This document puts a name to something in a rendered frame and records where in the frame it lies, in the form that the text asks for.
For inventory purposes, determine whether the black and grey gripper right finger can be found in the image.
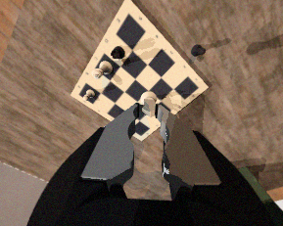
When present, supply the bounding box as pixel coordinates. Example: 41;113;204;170
155;104;275;226

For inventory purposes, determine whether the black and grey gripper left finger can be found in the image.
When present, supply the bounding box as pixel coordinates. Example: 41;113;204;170
26;103;140;226

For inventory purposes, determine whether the black and cream chessboard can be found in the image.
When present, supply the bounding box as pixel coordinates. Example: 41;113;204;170
71;0;209;141

